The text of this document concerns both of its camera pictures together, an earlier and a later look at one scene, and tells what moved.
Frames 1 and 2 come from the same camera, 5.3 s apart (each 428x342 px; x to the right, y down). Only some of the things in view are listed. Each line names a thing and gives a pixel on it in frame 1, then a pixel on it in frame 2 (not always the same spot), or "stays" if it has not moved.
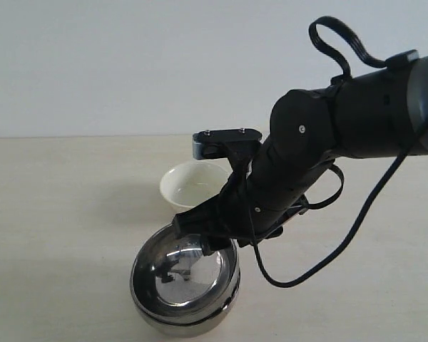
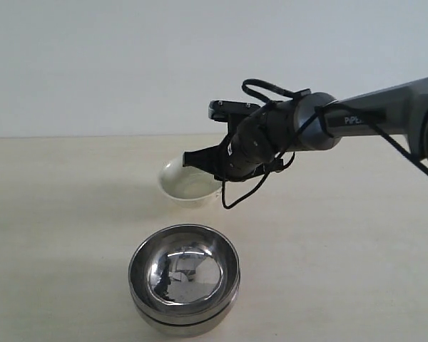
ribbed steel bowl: (174, 278) stays
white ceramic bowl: (187, 184) stays
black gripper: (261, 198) → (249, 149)
